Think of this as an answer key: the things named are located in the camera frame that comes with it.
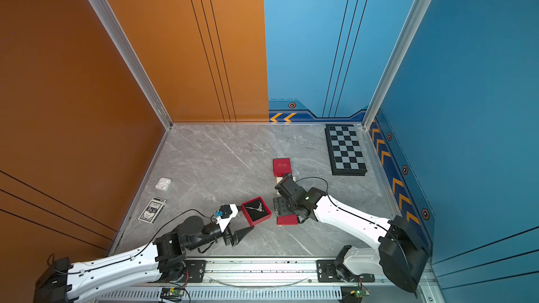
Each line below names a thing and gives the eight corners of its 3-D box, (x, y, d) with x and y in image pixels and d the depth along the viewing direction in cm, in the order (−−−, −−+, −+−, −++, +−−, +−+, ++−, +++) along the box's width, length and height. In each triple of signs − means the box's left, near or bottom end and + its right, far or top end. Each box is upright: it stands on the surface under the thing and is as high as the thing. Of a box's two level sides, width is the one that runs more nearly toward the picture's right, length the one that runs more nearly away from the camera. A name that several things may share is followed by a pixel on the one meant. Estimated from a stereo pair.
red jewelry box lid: (272, 176, 100) (272, 173, 98) (272, 161, 106) (272, 158, 103) (291, 176, 100) (292, 173, 98) (290, 161, 106) (291, 158, 103)
